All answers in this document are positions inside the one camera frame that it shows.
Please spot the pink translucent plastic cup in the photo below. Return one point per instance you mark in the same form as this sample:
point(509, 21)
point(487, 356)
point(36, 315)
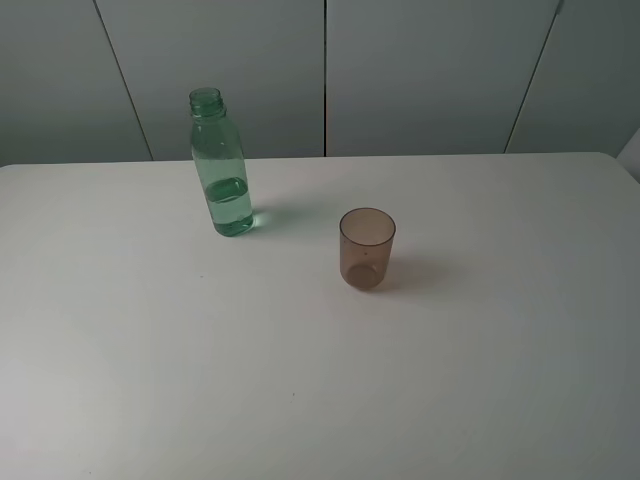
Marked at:
point(366, 240)

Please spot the green transparent plastic bottle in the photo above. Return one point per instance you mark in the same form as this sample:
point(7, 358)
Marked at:
point(216, 149)

